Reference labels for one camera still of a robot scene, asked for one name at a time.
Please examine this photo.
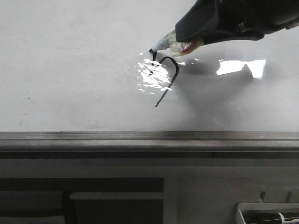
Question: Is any white whiteboard with metal frame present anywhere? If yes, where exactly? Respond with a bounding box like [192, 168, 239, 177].
[0, 0, 299, 158]

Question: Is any dark cabinet panel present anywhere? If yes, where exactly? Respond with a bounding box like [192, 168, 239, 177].
[0, 178, 164, 224]

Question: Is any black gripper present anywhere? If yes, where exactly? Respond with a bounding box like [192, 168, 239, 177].
[175, 0, 299, 45]

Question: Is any white dry-erase marker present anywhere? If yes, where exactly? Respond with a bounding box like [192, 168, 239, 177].
[149, 30, 204, 58]

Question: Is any white marker tray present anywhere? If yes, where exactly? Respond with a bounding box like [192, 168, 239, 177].
[235, 203, 299, 224]

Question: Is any black marker in tray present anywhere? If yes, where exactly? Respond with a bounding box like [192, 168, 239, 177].
[244, 212, 299, 224]

